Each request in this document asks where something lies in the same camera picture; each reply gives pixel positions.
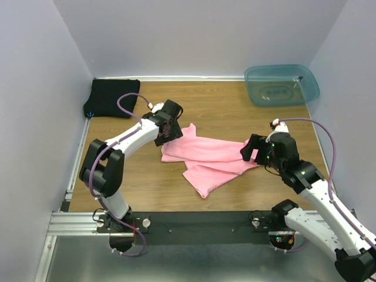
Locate pink t-shirt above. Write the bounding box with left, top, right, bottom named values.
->
left=161, top=123, right=258, bottom=199

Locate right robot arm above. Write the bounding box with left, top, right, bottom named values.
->
left=240, top=132, right=375, bottom=281

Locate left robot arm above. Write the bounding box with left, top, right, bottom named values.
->
left=79, top=99, right=183, bottom=227

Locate blue translucent plastic bin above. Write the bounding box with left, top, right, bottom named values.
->
left=244, top=64, right=320, bottom=108

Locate folded black t-shirt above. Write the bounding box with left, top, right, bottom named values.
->
left=83, top=79, right=140, bottom=119

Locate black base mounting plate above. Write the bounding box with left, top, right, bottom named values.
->
left=92, top=210, right=278, bottom=246

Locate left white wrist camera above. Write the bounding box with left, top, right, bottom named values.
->
left=147, top=102, right=164, bottom=113

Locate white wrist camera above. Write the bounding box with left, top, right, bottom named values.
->
left=268, top=119, right=289, bottom=137
left=147, top=102, right=164, bottom=113

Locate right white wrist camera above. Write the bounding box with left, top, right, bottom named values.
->
left=268, top=119, right=289, bottom=137

